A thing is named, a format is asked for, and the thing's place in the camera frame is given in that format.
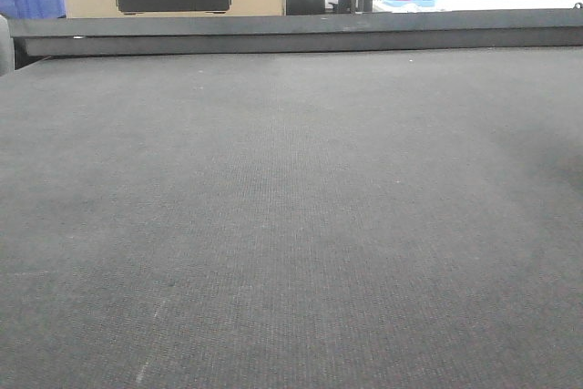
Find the light blue tray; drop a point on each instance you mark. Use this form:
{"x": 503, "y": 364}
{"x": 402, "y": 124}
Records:
{"x": 416, "y": 3}

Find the white table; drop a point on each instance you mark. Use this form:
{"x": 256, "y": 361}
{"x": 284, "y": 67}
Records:
{"x": 380, "y": 6}

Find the dark conveyor side rail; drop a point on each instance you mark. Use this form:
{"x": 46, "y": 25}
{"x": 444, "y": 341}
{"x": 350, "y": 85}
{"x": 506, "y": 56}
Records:
{"x": 297, "y": 33}

